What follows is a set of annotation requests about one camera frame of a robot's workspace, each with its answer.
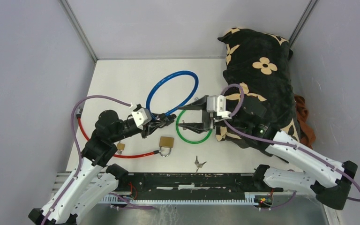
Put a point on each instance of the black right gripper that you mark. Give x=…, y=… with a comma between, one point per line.
x=207, y=117

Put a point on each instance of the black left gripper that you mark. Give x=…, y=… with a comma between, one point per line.
x=150, y=127

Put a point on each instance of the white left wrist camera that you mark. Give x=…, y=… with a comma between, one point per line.
x=141, y=116

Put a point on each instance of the black floral pillow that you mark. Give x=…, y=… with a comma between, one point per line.
x=258, y=63

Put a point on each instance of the silver keys of brass padlock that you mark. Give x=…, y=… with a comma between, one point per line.
x=198, y=164

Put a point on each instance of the blue cable lock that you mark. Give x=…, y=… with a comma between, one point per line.
x=166, y=79

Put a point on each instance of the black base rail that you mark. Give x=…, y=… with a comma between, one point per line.
x=193, y=188

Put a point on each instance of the small brass padlock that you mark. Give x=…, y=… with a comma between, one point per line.
x=120, y=147

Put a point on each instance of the green cable lock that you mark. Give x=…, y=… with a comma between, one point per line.
x=182, y=137

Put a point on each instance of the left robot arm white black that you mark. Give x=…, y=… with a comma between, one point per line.
x=93, y=178

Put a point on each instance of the red cable lock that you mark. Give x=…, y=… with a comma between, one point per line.
x=78, y=115

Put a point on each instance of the brown cloth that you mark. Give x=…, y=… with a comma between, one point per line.
x=307, y=134

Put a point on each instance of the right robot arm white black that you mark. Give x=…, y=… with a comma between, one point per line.
x=330, y=181

